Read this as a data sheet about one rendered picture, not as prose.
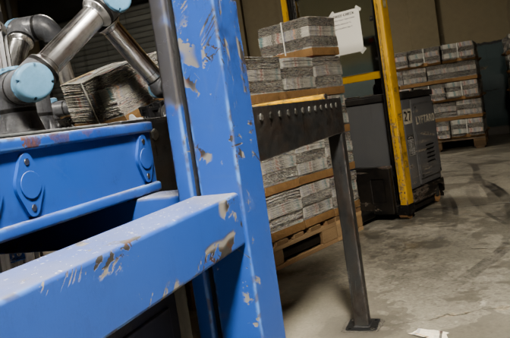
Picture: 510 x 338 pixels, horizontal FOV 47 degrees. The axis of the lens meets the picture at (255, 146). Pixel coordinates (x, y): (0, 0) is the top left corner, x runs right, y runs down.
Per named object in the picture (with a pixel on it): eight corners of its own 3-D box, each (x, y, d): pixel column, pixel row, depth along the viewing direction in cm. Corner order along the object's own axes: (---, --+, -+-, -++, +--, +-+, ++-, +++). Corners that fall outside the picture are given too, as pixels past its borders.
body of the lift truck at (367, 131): (325, 215, 424) (309, 104, 420) (363, 200, 466) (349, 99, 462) (415, 215, 379) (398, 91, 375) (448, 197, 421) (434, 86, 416)
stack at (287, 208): (136, 303, 274) (107, 125, 270) (286, 239, 363) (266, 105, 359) (193, 311, 249) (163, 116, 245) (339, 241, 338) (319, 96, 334)
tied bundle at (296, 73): (234, 109, 335) (228, 68, 334) (266, 105, 358) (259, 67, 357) (288, 100, 311) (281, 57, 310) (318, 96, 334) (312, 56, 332)
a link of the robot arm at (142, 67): (66, 7, 215) (152, 106, 235) (78, 0, 206) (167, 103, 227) (86, -12, 220) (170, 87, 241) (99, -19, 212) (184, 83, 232)
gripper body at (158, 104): (149, 100, 239) (168, 96, 231) (158, 120, 241) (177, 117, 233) (136, 108, 233) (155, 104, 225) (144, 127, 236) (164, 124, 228)
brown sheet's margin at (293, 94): (234, 108, 336) (233, 100, 335) (266, 104, 358) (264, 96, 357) (288, 99, 311) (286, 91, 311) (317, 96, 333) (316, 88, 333)
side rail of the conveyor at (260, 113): (331, 133, 207) (326, 99, 207) (346, 131, 205) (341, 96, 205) (104, 210, 83) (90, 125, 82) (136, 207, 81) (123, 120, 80)
